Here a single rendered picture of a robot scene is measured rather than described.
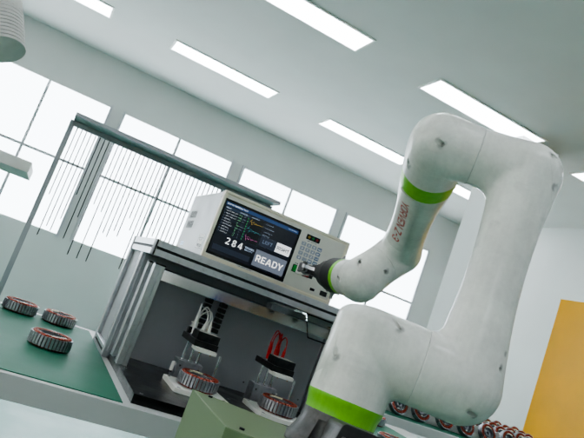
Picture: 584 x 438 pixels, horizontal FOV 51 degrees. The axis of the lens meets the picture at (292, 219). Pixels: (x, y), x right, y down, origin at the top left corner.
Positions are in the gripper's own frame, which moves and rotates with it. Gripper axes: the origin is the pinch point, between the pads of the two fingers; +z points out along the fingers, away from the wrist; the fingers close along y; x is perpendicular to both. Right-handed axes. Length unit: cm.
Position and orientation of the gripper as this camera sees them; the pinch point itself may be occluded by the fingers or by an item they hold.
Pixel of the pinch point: (302, 269)
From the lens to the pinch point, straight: 181.6
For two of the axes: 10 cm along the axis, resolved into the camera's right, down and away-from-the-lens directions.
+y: 8.6, 3.7, 3.5
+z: -3.8, 0.1, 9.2
